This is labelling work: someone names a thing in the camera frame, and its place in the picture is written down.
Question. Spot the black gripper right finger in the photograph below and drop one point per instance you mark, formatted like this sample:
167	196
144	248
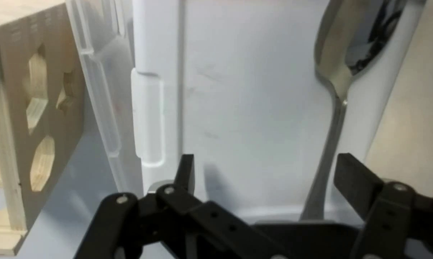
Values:
393	216

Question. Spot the metal spoon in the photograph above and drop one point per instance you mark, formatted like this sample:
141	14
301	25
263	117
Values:
338	63

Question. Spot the clear plastic storage bin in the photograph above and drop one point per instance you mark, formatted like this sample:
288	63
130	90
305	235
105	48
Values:
101	96

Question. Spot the wooden shape sorter cube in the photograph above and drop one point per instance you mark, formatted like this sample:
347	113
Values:
9	120

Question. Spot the white plastic bin lid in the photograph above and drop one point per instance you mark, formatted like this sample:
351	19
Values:
253	96

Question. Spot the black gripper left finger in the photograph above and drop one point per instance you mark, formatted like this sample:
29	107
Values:
130	231

